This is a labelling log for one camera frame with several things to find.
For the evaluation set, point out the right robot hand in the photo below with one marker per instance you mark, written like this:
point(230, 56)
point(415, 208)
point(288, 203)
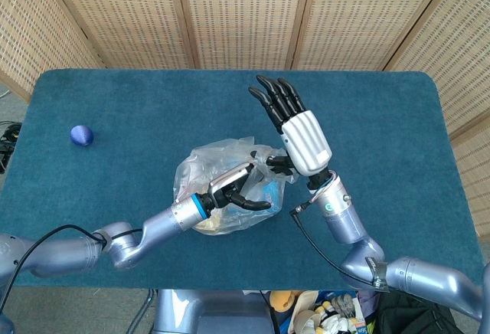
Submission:
point(306, 140)

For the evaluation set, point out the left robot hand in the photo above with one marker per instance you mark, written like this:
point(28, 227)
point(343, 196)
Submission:
point(227, 182)

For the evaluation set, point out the clear plastic shopping bag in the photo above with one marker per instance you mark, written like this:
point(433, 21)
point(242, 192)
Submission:
point(226, 158)

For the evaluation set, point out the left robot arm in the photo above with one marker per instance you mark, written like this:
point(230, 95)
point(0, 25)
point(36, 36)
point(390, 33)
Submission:
point(126, 249)

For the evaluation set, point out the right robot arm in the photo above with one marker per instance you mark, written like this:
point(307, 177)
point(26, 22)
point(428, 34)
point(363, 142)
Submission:
point(344, 219)

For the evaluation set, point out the blue snack packet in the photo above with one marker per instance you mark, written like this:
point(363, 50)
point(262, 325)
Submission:
point(273, 192)

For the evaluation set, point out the teal table mat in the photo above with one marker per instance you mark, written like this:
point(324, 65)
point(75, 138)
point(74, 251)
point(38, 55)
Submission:
point(153, 100)

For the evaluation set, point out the yellow plush toy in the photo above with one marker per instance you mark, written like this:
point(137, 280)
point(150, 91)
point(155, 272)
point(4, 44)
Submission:
point(283, 299)

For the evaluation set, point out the silver-blue robot torso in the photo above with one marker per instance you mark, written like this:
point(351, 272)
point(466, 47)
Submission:
point(210, 313)

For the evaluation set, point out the woven folding screen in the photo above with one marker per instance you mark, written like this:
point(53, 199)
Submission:
point(245, 12)

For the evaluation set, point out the blue ball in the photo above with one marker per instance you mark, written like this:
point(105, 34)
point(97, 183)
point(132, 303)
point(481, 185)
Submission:
point(81, 135)

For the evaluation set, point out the white plush toy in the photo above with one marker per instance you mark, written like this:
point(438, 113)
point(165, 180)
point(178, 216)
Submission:
point(329, 316)

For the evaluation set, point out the black backpack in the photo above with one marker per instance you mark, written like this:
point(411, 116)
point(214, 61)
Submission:
point(406, 315)

